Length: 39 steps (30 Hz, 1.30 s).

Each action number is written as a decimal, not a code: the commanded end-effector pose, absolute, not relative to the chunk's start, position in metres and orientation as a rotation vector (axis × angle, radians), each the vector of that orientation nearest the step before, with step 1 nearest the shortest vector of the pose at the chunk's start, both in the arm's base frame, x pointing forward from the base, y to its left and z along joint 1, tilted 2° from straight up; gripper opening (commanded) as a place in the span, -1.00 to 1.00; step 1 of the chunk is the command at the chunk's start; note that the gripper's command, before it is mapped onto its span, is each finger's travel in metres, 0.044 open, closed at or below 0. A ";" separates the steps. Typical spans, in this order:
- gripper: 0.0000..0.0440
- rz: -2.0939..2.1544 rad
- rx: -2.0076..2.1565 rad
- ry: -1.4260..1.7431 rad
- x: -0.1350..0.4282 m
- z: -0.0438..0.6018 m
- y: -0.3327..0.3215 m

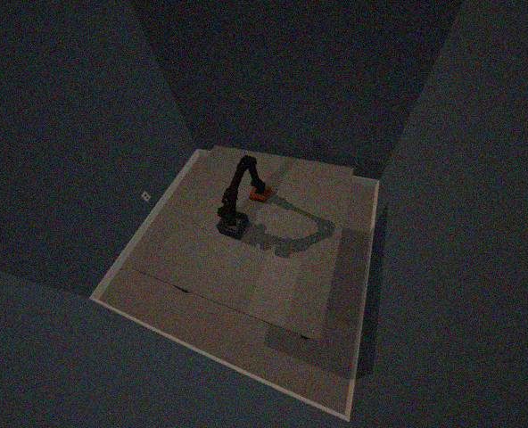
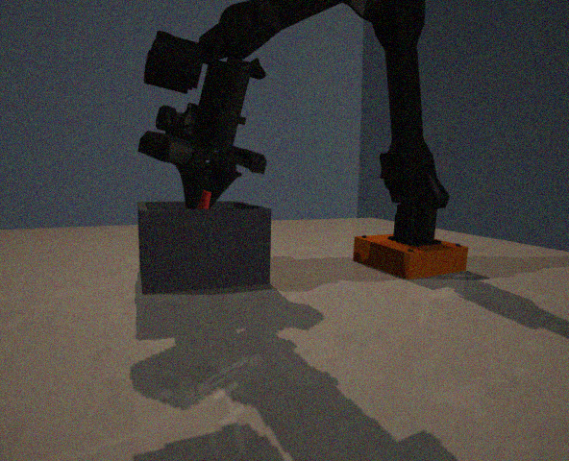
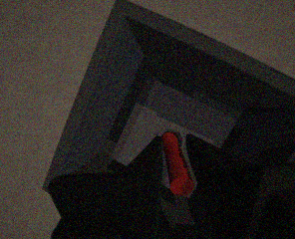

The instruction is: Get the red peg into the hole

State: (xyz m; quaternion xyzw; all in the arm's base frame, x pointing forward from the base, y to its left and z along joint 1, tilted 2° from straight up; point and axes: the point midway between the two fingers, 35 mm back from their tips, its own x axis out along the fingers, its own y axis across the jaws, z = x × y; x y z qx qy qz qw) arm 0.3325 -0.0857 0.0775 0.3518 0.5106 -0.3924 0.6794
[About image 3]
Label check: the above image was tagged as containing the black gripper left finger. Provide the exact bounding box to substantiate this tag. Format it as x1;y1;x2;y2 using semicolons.
48;136;163;239

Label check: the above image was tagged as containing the dark grey open box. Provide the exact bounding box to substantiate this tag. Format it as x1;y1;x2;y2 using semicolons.
42;0;295;239

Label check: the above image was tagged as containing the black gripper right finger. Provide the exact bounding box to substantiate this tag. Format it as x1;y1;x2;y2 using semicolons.
186;134;295;239

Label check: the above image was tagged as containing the red peg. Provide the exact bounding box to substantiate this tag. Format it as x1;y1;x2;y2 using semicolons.
161;131;194;196

